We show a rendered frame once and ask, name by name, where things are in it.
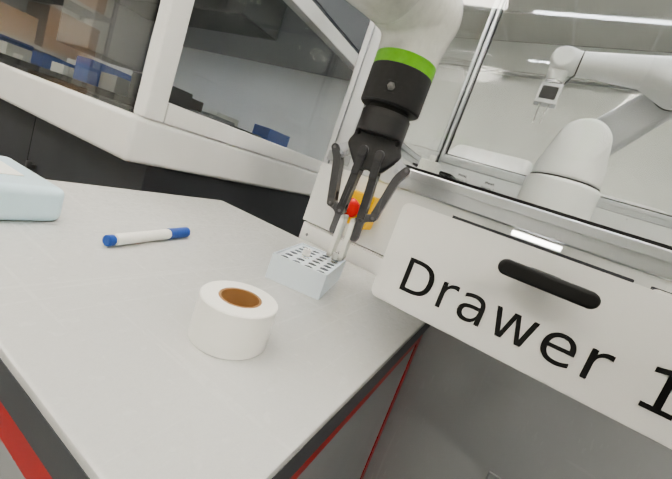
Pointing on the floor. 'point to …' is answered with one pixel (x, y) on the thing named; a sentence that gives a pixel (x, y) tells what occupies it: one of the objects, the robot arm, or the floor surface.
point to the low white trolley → (182, 350)
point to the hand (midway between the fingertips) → (342, 237)
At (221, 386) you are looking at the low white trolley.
